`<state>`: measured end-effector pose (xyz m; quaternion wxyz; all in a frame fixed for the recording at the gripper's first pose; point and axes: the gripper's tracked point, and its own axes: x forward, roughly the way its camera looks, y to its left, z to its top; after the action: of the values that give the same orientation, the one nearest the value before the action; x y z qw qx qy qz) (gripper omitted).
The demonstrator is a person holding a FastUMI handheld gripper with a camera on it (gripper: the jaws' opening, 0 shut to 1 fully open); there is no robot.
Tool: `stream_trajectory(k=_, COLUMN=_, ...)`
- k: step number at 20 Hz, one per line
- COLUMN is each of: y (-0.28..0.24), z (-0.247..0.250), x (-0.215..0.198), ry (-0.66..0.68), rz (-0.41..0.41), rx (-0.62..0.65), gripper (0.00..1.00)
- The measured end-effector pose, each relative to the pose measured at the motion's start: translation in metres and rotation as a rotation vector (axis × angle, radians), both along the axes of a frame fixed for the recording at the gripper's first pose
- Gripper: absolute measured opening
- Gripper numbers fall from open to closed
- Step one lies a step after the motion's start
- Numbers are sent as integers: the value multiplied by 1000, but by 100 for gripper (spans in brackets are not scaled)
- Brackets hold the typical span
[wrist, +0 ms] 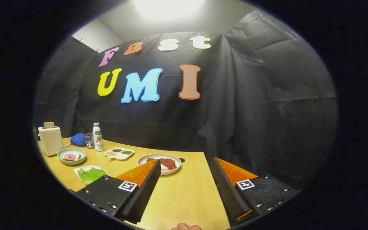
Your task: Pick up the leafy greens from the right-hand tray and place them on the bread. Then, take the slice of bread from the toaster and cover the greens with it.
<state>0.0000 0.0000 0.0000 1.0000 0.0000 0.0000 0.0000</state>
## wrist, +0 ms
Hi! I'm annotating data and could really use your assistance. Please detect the white square plate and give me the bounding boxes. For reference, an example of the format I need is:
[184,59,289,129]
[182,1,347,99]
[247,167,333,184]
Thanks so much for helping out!
[74,165,109,186]

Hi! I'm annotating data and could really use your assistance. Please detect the red meat slices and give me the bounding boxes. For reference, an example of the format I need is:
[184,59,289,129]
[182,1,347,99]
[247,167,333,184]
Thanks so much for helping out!
[146,158,177,171]

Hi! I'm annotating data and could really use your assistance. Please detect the green lettuce leaf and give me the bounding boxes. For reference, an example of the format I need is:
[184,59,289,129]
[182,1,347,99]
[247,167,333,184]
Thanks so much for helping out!
[78,167,107,185]

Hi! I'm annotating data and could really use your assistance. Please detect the cream round bowl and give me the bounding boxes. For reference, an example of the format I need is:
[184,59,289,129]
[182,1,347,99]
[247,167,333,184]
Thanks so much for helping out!
[138,154,182,176]

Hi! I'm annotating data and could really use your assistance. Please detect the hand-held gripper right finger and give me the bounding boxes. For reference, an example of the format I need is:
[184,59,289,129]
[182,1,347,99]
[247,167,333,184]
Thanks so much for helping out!
[210,157,301,226]

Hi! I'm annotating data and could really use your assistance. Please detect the blue towel cloth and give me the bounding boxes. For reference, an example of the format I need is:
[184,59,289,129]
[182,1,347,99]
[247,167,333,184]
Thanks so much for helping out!
[70,134,87,147]

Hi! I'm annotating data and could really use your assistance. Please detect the metal mesh utensil holder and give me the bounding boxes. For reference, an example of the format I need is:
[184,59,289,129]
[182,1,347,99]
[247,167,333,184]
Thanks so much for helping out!
[84,133,95,149]

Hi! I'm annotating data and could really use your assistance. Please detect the pale green round plate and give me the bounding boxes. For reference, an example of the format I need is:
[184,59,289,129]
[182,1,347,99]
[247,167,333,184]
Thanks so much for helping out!
[57,148,86,165]

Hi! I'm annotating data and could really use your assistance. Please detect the white divided dish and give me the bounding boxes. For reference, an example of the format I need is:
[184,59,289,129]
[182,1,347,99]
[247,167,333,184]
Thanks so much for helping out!
[104,147,134,160]

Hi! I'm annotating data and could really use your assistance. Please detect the white plastic drink bottle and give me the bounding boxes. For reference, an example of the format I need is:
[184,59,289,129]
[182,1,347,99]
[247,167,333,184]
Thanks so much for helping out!
[93,123,104,152]

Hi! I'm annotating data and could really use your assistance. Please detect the black backdrop cloth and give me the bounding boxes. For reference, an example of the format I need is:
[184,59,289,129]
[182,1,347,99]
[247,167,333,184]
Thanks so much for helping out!
[33,10,338,192]

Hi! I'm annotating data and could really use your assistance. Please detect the cream white toaster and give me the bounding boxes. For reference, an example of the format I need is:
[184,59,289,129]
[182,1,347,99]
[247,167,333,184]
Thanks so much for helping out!
[38,126,65,157]

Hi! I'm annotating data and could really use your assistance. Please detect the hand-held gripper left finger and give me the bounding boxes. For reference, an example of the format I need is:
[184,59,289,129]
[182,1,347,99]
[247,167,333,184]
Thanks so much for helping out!
[75,159,162,225]

